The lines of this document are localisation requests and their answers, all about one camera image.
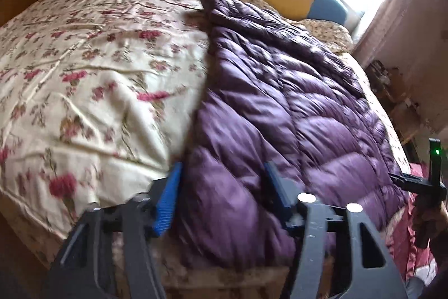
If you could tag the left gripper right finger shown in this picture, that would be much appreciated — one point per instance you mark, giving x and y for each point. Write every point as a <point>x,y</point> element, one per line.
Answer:
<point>362,266</point>

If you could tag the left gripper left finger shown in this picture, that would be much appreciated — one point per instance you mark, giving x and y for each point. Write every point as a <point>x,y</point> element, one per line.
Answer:
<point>84,268</point>

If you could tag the purple quilted down jacket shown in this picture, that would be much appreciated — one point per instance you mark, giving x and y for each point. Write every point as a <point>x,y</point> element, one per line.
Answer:
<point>275,94</point>

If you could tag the pink crumpled blanket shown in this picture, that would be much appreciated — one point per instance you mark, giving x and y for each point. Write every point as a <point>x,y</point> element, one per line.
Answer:
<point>400,241</point>

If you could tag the cluttered bedside table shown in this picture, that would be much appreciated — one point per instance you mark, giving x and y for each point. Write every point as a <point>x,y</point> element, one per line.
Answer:
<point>390,89</point>

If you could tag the small-floral pillow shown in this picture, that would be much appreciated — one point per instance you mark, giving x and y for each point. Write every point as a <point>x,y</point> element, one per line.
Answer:
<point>335,36</point>

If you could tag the floral cream bed quilt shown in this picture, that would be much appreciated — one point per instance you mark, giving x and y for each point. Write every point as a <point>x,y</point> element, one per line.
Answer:
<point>97,97</point>

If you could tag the right floral curtain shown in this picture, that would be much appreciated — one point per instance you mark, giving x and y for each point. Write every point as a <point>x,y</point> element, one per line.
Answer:
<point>377,26</point>

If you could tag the black wrist action camera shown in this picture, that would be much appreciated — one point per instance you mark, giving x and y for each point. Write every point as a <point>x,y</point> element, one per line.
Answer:
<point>435,161</point>

